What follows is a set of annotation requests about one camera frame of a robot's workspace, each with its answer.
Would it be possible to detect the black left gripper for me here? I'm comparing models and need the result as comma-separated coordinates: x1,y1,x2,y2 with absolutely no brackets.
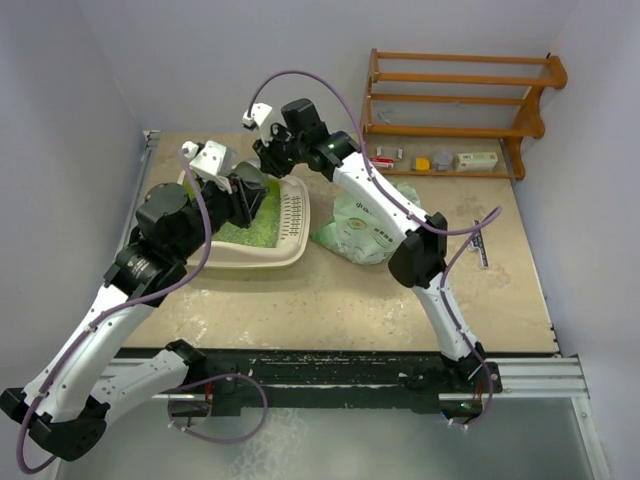
173,171,268,261

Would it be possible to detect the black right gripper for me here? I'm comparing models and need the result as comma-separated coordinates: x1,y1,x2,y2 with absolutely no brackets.
253,124,307,179

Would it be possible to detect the green cat litter bag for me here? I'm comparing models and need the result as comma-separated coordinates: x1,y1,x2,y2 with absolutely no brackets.
310,190,401,265

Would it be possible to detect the black white bag sealing strip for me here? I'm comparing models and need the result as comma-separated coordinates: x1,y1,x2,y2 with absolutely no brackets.
468,229,490,270

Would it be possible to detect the silver metal scoop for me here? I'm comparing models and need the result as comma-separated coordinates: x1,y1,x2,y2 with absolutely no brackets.
234,158,268,184

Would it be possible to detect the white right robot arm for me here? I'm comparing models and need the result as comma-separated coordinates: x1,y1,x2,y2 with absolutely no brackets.
242,99,485,391

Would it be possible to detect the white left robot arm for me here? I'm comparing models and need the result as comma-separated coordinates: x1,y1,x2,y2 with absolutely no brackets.
1,173,269,475

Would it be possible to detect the green litter pellets pile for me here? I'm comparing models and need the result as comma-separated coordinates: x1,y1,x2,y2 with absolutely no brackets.
213,180,281,248

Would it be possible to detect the beige green litter box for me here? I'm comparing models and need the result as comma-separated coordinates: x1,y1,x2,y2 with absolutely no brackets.
205,175,311,270

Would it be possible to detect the red white small box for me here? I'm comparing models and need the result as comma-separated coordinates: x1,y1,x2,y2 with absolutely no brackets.
371,157,395,170

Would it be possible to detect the green white carton box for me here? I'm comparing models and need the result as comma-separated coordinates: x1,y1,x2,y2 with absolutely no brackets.
453,152,498,172

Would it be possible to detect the yellow small block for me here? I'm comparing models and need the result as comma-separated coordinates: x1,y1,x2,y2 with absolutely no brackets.
412,157,431,172

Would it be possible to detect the grey round container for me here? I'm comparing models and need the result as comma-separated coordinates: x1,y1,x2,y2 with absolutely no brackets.
431,149,455,171

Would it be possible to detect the wooden shelf rack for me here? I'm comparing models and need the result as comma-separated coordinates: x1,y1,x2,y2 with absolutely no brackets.
359,48,568,180

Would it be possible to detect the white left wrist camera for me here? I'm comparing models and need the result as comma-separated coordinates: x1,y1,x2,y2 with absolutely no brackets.
181,140,236,193

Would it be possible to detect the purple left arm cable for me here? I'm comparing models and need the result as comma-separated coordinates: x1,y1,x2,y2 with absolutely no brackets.
17,147,269,475

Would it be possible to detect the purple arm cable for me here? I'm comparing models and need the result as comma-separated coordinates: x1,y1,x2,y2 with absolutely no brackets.
17,147,269,475
247,69,504,431

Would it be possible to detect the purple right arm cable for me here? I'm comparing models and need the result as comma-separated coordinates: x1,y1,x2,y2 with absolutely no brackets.
247,69,504,431

